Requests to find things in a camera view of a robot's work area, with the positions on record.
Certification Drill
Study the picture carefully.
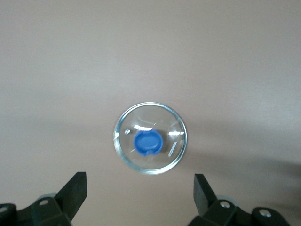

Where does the brown table cover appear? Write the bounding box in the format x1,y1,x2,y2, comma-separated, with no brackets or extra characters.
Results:
0,0,301,226

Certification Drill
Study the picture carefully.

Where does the glass lid with blue knob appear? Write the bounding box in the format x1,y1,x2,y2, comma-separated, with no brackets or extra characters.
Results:
113,101,188,176

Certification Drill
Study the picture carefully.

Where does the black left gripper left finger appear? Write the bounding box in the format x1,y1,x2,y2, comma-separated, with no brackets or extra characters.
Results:
0,171,88,226

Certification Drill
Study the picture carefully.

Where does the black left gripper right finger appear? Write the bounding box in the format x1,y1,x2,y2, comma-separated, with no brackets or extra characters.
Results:
188,173,289,226

